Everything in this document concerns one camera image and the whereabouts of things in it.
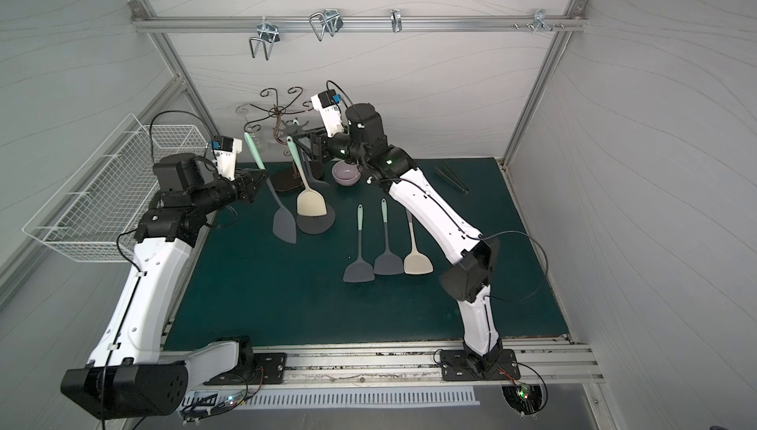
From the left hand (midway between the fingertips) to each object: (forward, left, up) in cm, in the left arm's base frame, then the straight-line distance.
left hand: (263, 173), depth 69 cm
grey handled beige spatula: (-5, -39, -35) cm, 53 cm away
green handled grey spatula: (-9, -21, -34) cm, 41 cm away
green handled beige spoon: (+8, -5, -22) cm, 24 cm away
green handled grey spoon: (-4, -1, -16) cm, 16 cm away
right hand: (+4, -10, +8) cm, 13 cm away
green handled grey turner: (-6, -30, -35) cm, 46 cm away
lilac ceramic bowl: (+29, -13, -32) cm, 45 cm away
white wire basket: (-11, +35, -2) cm, 36 cm away
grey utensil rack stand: (+11, -3, -38) cm, 39 cm away
